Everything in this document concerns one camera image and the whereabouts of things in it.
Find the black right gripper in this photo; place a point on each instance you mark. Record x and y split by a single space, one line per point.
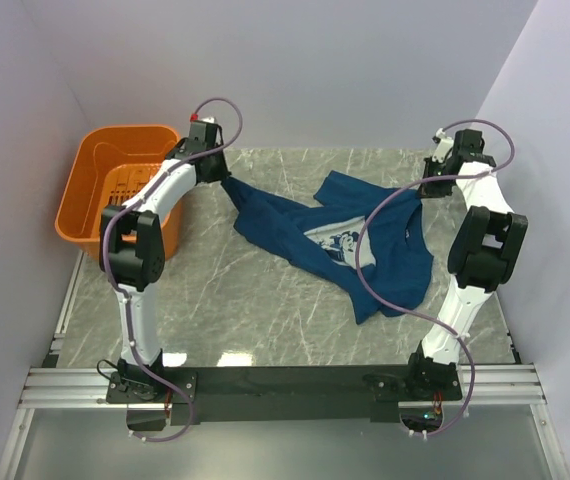
427 189

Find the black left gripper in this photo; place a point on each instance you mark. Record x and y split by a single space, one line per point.
223 173

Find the blue Mickey Mouse t-shirt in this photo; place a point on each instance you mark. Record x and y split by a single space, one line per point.
366 239

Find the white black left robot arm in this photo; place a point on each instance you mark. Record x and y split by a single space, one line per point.
133 256

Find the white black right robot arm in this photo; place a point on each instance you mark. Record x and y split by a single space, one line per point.
482 257

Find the orange plastic basket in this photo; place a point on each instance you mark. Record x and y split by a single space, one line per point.
112 165

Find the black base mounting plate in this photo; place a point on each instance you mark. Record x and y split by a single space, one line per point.
233 394

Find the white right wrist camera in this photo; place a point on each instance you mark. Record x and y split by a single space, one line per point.
443 146

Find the aluminium frame rails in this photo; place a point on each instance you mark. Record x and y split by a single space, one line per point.
487 385

